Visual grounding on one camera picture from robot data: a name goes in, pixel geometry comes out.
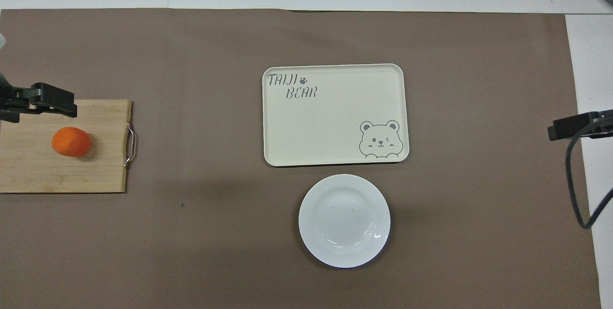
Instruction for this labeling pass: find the white round plate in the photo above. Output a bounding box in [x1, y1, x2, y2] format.
[298, 173, 391, 269]

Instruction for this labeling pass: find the orange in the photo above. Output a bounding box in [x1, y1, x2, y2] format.
[51, 126, 92, 158]

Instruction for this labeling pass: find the cream tray with bear print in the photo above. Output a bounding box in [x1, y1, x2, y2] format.
[261, 63, 410, 168]

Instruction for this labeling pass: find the wooden cutting board metal handle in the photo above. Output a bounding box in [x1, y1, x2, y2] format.
[0, 99, 137, 194]

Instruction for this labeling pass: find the black cable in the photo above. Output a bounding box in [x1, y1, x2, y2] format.
[565, 120, 613, 230]

